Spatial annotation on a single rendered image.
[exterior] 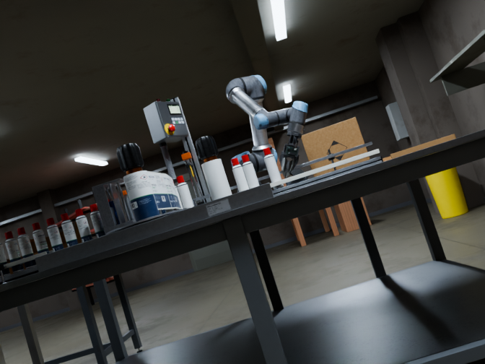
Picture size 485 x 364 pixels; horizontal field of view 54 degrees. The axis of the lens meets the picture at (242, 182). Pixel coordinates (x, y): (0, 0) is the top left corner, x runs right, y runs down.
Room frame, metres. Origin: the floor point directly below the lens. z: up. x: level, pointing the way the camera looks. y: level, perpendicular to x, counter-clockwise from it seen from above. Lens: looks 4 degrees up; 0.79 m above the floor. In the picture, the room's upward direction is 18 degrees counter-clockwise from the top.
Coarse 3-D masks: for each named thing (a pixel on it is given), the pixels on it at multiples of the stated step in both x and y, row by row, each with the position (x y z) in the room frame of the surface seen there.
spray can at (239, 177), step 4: (232, 160) 2.29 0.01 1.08; (236, 160) 2.29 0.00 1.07; (232, 164) 2.30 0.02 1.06; (236, 164) 2.29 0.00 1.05; (232, 168) 2.29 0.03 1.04; (236, 168) 2.28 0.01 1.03; (240, 168) 2.29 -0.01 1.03; (236, 172) 2.28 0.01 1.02; (240, 172) 2.28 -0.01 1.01; (236, 176) 2.29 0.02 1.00; (240, 176) 2.28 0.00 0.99; (244, 176) 2.29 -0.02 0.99; (236, 180) 2.29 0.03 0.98; (240, 180) 2.28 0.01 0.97; (244, 180) 2.29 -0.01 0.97; (240, 184) 2.28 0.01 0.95; (244, 184) 2.28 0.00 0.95; (240, 188) 2.29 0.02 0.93; (244, 188) 2.28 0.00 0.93; (248, 188) 2.30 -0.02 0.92
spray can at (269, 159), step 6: (264, 150) 2.29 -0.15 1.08; (270, 150) 2.30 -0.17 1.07; (270, 156) 2.27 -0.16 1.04; (270, 162) 2.27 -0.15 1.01; (270, 168) 2.28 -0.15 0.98; (276, 168) 2.28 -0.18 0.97; (270, 174) 2.28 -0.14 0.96; (276, 174) 2.27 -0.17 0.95; (276, 180) 2.27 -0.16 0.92; (276, 186) 2.28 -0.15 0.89; (282, 186) 2.28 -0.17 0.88
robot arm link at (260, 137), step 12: (252, 84) 2.57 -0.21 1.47; (264, 84) 2.61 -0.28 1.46; (252, 96) 2.60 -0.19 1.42; (252, 120) 2.66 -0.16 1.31; (252, 132) 2.69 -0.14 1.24; (264, 132) 2.68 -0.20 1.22; (264, 144) 2.69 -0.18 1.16; (264, 156) 2.69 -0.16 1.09; (276, 156) 2.73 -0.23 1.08; (264, 168) 2.72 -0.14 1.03
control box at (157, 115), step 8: (152, 104) 2.32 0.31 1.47; (160, 104) 2.33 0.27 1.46; (144, 112) 2.36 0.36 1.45; (152, 112) 2.33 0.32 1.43; (160, 112) 2.31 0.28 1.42; (168, 112) 2.36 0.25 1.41; (152, 120) 2.34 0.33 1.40; (160, 120) 2.31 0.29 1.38; (168, 120) 2.34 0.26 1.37; (152, 128) 2.35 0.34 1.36; (160, 128) 2.32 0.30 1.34; (176, 128) 2.37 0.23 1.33; (184, 128) 2.42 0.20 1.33; (152, 136) 2.36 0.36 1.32; (160, 136) 2.33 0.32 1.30; (168, 136) 2.33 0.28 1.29; (176, 136) 2.37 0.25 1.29; (184, 136) 2.42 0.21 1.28
